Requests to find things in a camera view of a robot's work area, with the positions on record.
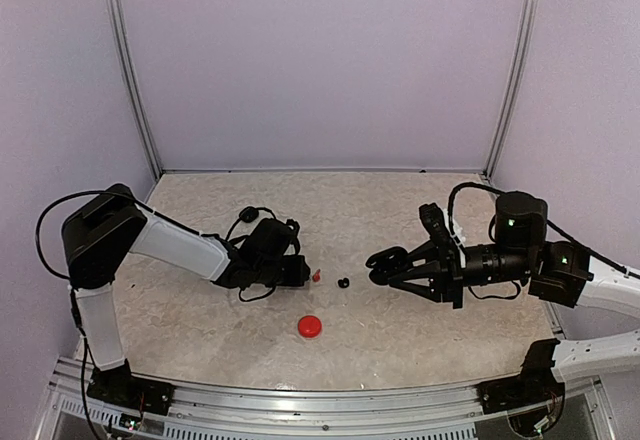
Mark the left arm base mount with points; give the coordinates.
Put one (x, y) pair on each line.
(119, 387)

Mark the glossy black earbud case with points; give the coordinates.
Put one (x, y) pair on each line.
(248, 214)

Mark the aluminium front rail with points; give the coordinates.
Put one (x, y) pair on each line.
(195, 410)

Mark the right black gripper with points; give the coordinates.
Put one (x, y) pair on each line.
(450, 280)

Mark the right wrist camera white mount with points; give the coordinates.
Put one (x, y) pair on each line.
(433, 220)

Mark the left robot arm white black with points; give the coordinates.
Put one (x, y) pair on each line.
(114, 226)

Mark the aluminium corner post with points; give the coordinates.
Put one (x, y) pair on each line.
(514, 78)
(131, 84)

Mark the left aluminium corner post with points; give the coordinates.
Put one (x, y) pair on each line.
(131, 84)

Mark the small black charging case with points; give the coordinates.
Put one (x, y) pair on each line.
(387, 263)

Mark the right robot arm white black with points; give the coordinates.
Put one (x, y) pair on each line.
(526, 249)

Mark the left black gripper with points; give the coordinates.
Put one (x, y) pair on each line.
(298, 276)

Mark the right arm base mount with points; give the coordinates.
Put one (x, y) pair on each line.
(533, 399)

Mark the right aluminium corner post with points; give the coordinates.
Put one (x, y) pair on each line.
(514, 78)

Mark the red round charging case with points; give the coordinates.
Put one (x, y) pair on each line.
(309, 326)

